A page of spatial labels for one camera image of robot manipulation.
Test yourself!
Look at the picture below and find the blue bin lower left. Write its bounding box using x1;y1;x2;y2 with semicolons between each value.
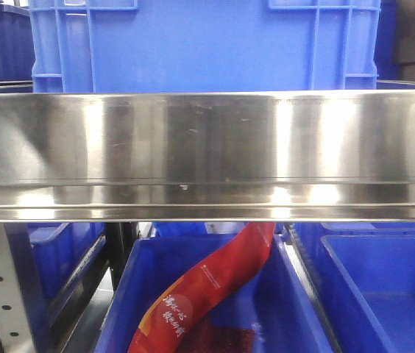
26;221;106;317

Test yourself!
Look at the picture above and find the large blue crate on shelf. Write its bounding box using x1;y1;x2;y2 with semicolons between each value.
29;1;381;93

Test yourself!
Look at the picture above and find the blue bin lower centre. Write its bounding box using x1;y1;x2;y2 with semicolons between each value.
96;224;331;352

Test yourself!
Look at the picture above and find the blue bin lower right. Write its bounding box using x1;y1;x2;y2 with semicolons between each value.
293;222;415;352

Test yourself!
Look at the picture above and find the red printed package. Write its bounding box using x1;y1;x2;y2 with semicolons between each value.
127;222;275;352

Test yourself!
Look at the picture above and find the stainless steel shelf rail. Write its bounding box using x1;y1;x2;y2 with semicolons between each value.
0;90;415;221

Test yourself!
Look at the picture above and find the blue bin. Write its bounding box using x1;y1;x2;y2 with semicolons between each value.
96;224;331;352
26;221;106;317
293;222;415;352

